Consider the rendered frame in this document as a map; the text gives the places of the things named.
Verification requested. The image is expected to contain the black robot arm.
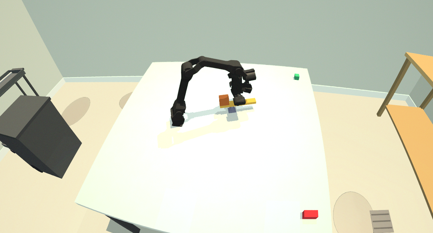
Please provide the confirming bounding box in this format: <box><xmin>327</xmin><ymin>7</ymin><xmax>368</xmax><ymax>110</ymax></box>
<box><xmin>170</xmin><ymin>56</ymin><xmax>256</xmax><ymax>127</ymax></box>

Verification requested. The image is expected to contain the red rectangular block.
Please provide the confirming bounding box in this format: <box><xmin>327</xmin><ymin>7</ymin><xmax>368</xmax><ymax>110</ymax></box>
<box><xmin>302</xmin><ymin>210</ymin><xmax>318</xmax><ymax>219</ymax></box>

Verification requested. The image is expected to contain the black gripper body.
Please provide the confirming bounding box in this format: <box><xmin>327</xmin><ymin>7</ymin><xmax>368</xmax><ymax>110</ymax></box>
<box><xmin>229</xmin><ymin>82</ymin><xmax>246</xmax><ymax>106</ymax></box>

